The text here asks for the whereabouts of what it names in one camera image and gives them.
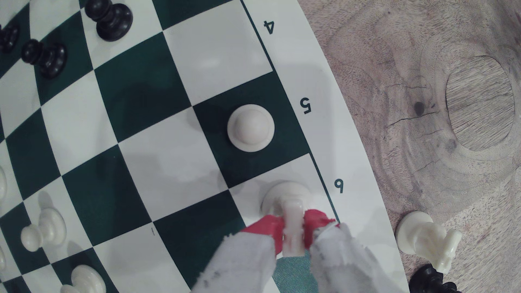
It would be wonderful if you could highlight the white chess bishop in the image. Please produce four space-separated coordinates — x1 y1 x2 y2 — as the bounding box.
260 181 314 258

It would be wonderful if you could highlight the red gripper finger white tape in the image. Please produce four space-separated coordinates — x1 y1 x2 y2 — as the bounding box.
190 215 284 293
304 209 403 293

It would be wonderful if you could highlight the white chess pawn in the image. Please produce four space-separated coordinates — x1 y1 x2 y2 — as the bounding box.
227 104 276 153
60 265 107 293
20 208 67 253

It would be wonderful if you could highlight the green white chess board mat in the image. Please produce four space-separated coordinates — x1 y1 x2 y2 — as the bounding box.
0 0 410 293

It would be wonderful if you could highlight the white chess knight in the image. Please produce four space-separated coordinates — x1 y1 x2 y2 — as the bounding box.
395 210 463 274

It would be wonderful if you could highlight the black chess pawn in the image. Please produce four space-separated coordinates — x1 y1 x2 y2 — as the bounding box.
84 0 134 42
0 24 20 54
21 39 68 80

